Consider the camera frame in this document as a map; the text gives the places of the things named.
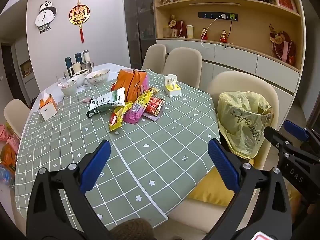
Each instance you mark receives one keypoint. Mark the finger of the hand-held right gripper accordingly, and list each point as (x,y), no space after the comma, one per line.
(273,136)
(296,130)

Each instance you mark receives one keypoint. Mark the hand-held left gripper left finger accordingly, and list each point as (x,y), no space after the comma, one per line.
(97,165)

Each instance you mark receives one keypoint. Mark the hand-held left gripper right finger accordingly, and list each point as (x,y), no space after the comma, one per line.
(222,165)

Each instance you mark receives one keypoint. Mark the yellow snack packet red logo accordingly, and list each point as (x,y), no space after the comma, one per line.
(117,120)

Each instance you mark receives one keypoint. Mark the green white snack packet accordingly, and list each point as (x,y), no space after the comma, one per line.
(105,102)

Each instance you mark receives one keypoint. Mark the yellow pink snack packet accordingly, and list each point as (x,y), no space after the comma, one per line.
(138,105)

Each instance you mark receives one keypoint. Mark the large orange snack bag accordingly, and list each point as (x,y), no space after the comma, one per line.
(130,82)

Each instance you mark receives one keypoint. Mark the yellow seat cushion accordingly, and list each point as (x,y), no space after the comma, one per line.
(210,190)

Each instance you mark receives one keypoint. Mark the beige dining chair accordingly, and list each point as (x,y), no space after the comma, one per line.
(153,56)
(16,115)
(183,65)
(250,83)

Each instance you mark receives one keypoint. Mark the green checked tablecloth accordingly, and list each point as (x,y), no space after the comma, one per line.
(155,140)

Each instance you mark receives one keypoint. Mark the small pink wrapper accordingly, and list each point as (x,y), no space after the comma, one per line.
(86,100)

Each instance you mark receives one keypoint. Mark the purple flat packet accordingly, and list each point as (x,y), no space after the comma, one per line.
(153,118)

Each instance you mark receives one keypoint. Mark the brown fuzzy cloth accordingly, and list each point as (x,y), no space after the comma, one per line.
(132,230)

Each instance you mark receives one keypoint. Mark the red foil snack packet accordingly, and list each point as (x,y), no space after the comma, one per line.
(151,111)
(157,102)

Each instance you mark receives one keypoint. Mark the orange white tissue box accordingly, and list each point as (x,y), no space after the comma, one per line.
(47,107)

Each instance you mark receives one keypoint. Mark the pink slim box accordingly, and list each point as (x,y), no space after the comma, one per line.
(285,51)

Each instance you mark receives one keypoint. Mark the small white bowl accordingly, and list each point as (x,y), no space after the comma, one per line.
(68,88)

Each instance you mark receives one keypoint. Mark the large white patterned bowl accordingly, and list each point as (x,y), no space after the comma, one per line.
(97,78)

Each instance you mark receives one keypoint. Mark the white bowl with dark food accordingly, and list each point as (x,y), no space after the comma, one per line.
(81,77)

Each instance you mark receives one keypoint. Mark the pink plastic packet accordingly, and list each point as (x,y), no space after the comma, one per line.
(11,140)

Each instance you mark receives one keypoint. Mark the clear glass cup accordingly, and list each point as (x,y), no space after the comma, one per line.
(61,81)

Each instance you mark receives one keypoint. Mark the white yellow toothpick dispenser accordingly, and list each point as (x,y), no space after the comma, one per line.
(172,87)

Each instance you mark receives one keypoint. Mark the white mug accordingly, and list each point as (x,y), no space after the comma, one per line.
(76,69)

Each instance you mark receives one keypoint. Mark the steel mug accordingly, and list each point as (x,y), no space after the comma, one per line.
(88,66)

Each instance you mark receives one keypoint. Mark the dark blue thermos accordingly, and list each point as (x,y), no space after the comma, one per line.
(68,66)

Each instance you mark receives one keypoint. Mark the white thermos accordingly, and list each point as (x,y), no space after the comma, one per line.
(86,55)

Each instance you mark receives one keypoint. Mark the red seated figurine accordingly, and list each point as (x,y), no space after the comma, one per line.
(223,37)
(204,34)

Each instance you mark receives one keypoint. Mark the red framed picture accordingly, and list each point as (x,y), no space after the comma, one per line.
(285,0)

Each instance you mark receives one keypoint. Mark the white yellow tumbler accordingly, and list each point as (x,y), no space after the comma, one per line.
(190,32)

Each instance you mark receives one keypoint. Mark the black power strip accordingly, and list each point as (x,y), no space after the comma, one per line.
(212,16)

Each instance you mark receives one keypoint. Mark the dark red gift bag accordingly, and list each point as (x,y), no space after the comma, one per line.
(180,28)

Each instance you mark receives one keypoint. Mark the red round hanging ornament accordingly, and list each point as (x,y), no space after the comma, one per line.
(79,15)

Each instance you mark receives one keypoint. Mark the dark glass cabinet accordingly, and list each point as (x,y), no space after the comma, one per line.
(142,17)

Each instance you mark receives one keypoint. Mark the wooden wall shelf cabinet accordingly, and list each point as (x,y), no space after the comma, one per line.
(250,62)

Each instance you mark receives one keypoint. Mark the panda wall clock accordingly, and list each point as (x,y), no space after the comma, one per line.
(45,16)

